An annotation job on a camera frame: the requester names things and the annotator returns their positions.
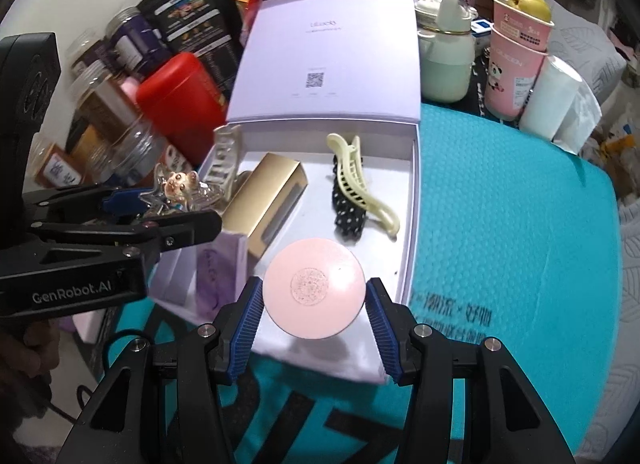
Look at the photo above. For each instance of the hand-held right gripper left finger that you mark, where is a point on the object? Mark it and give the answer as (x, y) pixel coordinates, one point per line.
(245, 329)

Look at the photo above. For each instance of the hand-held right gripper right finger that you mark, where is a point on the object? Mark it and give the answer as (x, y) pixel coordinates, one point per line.
(382, 334)

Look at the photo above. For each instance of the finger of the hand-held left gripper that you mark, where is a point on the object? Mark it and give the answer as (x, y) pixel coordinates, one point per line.
(195, 229)
(117, 203)

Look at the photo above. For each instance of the gold rectangular case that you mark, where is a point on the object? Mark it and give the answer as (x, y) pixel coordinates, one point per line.
(265, 194)

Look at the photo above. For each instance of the pearl white wavy hair claw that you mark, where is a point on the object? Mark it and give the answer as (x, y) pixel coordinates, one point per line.
(225, 154)

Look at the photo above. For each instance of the pink round compact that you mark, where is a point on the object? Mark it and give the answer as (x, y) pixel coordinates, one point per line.
(315, 284)

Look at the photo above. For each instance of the black polka dot hair bow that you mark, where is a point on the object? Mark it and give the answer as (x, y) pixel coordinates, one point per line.
(350, 216)

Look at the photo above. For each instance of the cream yellow hair claw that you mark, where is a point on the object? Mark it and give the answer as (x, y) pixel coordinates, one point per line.
(360, 184)

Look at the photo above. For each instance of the lavender gift box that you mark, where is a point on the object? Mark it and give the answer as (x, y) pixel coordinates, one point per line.
(325, 44)

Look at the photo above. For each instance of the person's left hand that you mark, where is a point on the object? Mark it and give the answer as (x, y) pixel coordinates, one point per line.
(30, 349)

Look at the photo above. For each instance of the brown jar white label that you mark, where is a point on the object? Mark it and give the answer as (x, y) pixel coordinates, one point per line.
(60, 169)

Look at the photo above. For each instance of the clear jar brown gold label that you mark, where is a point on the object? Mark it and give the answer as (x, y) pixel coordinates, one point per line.
(107, 99)

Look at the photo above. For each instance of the clear jar dark brown label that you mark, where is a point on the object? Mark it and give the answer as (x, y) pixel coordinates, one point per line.
(92, 54)

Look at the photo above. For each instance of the pink bottle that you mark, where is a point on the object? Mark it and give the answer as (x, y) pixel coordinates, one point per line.
(131, 94)

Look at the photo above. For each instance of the red tin canister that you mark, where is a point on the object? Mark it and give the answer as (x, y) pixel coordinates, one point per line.
(180, 104)

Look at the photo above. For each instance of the clear jar purple label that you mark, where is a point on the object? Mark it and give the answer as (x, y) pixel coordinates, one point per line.
(132, 44)

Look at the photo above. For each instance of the black snack bag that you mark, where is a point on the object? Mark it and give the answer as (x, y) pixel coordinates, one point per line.
(195, 19)

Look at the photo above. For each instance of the red patterned packet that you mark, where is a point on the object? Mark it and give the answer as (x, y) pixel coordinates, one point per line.
(247, 14)

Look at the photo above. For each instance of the mint green kettle bottle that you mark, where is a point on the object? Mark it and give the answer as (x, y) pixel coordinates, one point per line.
(445, 64)

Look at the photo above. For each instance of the pink panda paper cup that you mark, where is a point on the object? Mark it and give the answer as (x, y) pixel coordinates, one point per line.
(510, 84)

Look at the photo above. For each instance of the white paper roll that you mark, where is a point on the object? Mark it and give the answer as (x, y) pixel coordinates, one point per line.
(547, 99)

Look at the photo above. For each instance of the grey leaf pattern chair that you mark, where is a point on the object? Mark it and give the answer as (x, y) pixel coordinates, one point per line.
(590, 44)

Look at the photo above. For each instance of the yellow pear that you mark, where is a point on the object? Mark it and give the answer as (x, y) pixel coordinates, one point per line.
(527, 4)

